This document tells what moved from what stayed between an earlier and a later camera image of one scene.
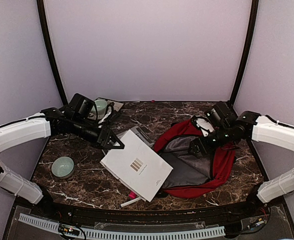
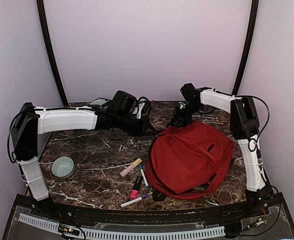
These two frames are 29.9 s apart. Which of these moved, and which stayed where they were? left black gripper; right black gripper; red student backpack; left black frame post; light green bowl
Moved: right black gripper; red student backpack; left black gripper
Stayed: light green bowl; left black frame post
